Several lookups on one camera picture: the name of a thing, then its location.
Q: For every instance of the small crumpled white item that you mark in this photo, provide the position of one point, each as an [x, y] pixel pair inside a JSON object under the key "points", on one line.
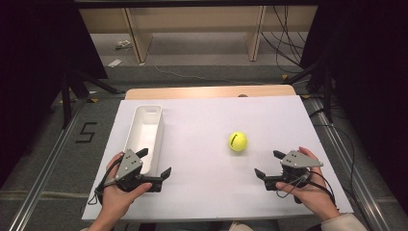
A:
{"points": [[123, 44]]}

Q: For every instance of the black tripod stand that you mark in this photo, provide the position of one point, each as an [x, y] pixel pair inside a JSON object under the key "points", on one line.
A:
{"points": [[326, 89], [67, 102]]}

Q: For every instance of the person's left hand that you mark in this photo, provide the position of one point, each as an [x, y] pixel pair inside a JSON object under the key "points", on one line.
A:
{"points": [[117, 200]]}

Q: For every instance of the person's right hand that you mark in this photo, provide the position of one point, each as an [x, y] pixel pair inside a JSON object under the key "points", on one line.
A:
{"points": [[316, 197]]}

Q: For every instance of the flat white paper scrap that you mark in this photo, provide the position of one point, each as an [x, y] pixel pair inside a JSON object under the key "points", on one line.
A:
{"points": [[115, 63]]}

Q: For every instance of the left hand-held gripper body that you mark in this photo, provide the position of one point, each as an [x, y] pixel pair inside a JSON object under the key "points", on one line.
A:
{"points": [[129, 162]]}

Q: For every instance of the aluminium rail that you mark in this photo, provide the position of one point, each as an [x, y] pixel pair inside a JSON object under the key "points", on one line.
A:
{"points": [[352, 179], [41, 179]]}

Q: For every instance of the yellow tennis ball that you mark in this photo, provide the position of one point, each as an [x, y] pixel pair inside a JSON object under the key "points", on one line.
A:
{"points": [[237, 141]]}

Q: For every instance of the black curtain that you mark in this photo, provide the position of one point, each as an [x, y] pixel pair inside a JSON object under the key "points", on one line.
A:
{"points": [[35, 70], [369, 80]]}

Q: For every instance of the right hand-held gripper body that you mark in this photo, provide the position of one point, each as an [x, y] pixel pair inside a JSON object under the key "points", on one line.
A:
{"points": [[300, 159]]}

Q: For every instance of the white plastic bin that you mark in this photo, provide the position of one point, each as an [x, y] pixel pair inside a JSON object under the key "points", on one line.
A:
{"points": [[144, 134]]}

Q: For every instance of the wooden furniture leg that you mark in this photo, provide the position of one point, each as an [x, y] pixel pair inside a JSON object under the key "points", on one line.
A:
{"points": [[198, 19]]}

